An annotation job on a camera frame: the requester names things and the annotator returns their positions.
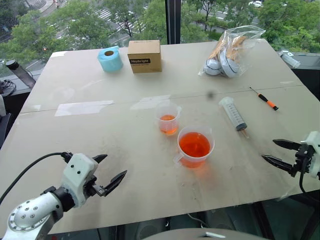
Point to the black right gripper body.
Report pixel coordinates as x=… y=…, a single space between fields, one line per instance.
x=303 y=157

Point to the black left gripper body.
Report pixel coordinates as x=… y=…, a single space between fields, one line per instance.
x=93 y=188

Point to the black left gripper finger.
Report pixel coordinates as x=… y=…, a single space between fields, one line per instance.
x=100 y=158
x=115 y=182

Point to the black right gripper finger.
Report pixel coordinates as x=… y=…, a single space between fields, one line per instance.
x=278 y=162
x=286 y=144

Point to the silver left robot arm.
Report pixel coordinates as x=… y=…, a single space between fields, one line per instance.
x=32 y=212

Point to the large clear plastic syringe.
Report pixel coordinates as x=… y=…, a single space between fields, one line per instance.
x=232 y=112

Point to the small clear plastic measuring cup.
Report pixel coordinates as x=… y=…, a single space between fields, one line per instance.
x=168 y=122

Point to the large clear plastic measuring cup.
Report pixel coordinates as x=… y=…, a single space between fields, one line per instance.
x=195 y=148

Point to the orange and black screwdriver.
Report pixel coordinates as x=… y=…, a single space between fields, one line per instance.
x=267 y=101

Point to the white cylindrical device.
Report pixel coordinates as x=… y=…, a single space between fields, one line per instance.
x=290 y=59

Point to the blue wrapped paper roll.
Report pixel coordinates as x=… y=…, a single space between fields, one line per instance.
x=111 y=61

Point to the white round black-striped shells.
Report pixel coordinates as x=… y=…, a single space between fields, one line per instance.
x=225 y=66

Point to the clear plastic zip bag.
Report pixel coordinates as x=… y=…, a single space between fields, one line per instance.
x=240 y=47

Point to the brown cardboard box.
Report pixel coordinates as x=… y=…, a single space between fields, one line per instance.
x=145 y=57

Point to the bundle of wooden sticks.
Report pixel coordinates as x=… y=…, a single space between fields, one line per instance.
x=226 y=46

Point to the black bottle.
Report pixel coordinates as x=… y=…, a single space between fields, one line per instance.
x=21 y=73

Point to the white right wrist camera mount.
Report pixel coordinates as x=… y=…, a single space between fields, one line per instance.
x=315 y=142

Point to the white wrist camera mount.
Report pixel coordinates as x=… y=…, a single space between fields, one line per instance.
x=77 y=172
x=315 y=142

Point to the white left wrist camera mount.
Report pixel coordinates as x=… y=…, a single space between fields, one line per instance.
x=77 y=172

